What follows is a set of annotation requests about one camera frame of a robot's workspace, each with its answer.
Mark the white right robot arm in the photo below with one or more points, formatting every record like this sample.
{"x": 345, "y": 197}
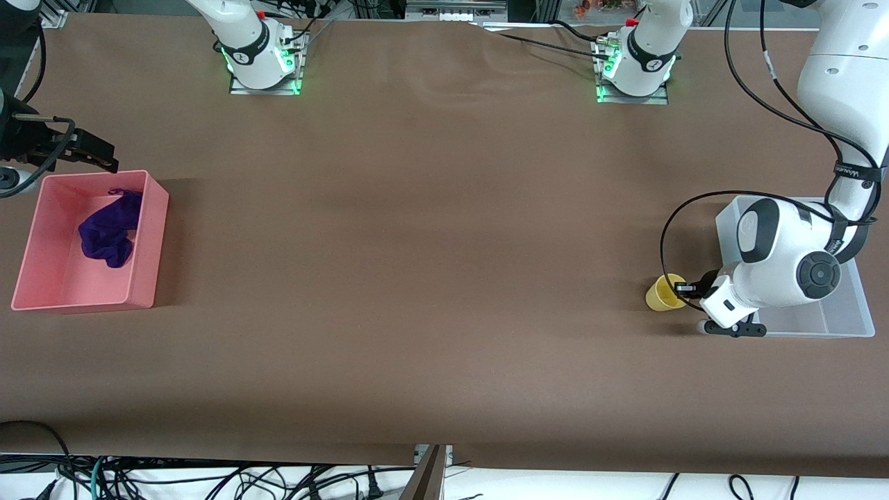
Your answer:
{"x": 250, "y": 42}

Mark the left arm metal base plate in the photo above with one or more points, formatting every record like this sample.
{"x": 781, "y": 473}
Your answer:
{"x": 632, "y": 100}

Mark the pink plastic bin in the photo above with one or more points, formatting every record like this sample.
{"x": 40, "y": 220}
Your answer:
{"x": 55, "y": 278}

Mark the brown table cover sheet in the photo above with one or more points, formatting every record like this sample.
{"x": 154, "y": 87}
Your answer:
{"x": 444, "y": 278}

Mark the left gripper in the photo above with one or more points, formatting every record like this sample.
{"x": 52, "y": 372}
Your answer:
{"x": 707, "y": 282}

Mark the clear plastic bin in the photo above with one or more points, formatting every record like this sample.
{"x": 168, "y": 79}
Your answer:
{"x": 833, "y": 323}

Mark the white power strip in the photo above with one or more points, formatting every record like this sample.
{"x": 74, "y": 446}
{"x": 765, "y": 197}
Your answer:
{"x": 455, "y": 8}

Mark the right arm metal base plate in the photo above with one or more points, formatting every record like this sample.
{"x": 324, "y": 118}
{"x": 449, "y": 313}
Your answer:
{"x": 264, "y": 91}

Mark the silver metal bracket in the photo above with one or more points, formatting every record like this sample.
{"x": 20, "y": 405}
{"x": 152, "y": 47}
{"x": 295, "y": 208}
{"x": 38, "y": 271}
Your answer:
{"x": 448, "y": 455}

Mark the orange background object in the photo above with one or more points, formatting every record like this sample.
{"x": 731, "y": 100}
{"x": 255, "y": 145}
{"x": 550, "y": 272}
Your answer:
{"x": 597, "y": 7}

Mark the aluminium frame profile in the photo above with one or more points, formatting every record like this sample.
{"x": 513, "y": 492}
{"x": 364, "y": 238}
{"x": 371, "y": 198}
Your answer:
{"x": 54, "y": 15}

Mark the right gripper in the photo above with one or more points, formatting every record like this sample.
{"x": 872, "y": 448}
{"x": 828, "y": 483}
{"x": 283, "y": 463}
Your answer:
{"x": 28, "y": 142}

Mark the purple cloth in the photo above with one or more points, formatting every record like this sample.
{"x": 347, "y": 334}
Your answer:
{"x": 104, "y": 232}

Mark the yellow plastic cup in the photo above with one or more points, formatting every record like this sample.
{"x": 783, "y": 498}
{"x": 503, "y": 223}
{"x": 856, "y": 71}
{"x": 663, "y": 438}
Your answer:
{"x": 660, "y": 297}

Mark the grey table support post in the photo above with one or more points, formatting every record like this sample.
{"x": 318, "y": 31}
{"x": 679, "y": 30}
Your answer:
{"x": 425, "y": 482}

